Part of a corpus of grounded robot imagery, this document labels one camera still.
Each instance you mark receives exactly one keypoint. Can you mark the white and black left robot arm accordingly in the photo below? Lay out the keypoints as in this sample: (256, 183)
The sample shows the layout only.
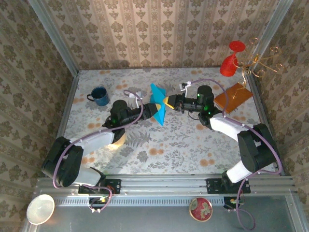
(65, 164)

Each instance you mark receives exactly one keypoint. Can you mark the dark blue enamel mug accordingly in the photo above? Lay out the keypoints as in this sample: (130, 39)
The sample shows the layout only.
(100, 97)

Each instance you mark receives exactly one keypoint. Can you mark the round tan wooden coaster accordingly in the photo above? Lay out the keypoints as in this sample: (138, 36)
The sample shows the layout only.
(120, 142)

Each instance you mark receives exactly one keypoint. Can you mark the red plastic wine glass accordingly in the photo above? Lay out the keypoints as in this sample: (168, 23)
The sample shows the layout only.
(228, 66)

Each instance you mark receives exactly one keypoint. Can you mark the red floral plate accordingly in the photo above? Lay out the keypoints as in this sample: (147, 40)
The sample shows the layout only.
(200, 209)

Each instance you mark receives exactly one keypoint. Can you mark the white bowl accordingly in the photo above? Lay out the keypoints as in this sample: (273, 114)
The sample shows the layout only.
(39, 209)

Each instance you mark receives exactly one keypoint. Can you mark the aluminium table side rail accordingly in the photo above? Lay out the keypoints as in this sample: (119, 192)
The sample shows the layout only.
(64, 120)
(265, 111)

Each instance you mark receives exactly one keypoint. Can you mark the aluminium mounting rail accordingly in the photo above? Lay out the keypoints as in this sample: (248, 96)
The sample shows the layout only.
(164, 183)

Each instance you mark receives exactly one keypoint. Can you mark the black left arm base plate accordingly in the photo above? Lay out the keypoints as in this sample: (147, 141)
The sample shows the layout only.
(113, 186)

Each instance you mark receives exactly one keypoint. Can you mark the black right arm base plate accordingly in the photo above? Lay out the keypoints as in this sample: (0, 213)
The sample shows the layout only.
(213, 185)

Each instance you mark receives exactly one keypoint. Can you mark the aluminium frame post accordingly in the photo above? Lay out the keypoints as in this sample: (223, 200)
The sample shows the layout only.
(55, 36)
(272, 31)

